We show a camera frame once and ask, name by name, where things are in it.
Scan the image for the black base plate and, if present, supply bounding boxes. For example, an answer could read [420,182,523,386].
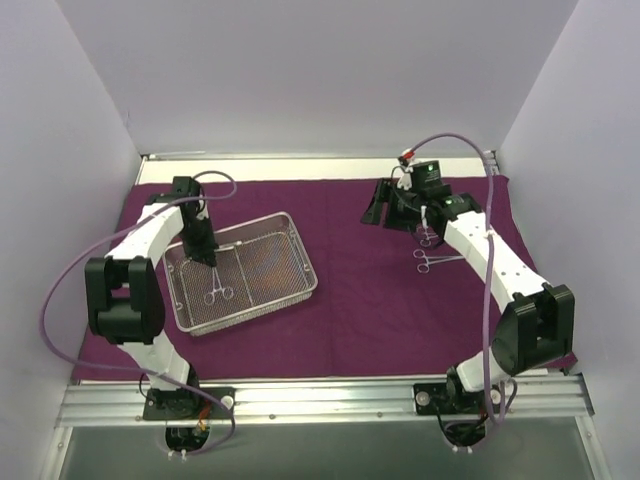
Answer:
[142,386,235,421]
[413,382,487,416]

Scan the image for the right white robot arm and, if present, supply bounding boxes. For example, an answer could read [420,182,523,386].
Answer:
[361,179,575,413]

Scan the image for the back aluminium rail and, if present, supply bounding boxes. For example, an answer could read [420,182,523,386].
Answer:
[142,151,206,161]

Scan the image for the steel surgical scissors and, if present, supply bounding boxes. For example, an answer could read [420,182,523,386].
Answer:
[416,226,438,248]

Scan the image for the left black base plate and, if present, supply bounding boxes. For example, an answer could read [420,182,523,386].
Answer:
[142,386,235,421]

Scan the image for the purple cloth wrap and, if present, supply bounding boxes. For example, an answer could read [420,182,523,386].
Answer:
[69,173,579,386]

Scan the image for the steel tweezers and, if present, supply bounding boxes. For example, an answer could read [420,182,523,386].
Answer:
[216,241,244,252]

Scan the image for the steel forceps clamp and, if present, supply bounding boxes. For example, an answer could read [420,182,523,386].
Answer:
[412,249,463,274]
[204,267,234,306]

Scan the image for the wire mesh instrument tray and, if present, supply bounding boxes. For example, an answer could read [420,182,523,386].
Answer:
[163,211,318,337]

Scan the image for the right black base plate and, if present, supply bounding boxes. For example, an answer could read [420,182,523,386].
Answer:
[413,382,487,416]

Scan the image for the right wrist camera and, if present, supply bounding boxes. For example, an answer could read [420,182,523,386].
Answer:
[407,160,452,199]

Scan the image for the front aluminium rail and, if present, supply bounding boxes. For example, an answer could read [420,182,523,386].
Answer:
[57,370,594,427]

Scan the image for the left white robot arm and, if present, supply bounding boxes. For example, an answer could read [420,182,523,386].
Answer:
[84,176,218,419]

